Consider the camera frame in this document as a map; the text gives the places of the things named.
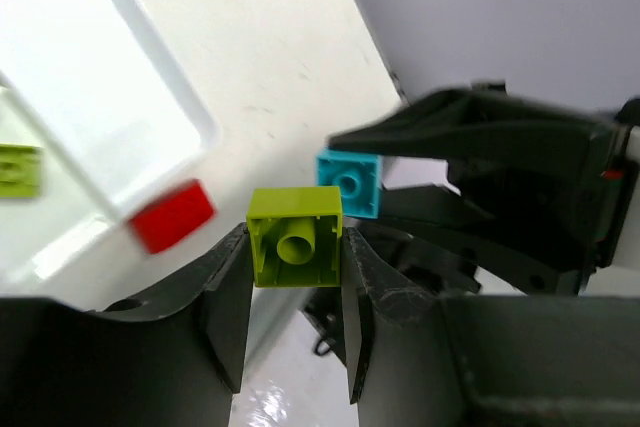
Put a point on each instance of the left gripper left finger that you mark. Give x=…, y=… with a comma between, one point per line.
x=170, y=355

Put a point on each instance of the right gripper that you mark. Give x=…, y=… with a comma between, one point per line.
x=540, y=184

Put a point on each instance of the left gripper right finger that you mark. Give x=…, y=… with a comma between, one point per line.
x=417, y=359

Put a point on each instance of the small blue lego brick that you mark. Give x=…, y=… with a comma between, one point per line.
x=359, y=177

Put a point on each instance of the large red lego brick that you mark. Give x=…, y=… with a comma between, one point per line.
x=172, y=217

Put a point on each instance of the green lego brick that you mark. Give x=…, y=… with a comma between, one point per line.
x=21, y=170
x=295, y=236

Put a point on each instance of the white divided tray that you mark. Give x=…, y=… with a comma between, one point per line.
x=93, y=85

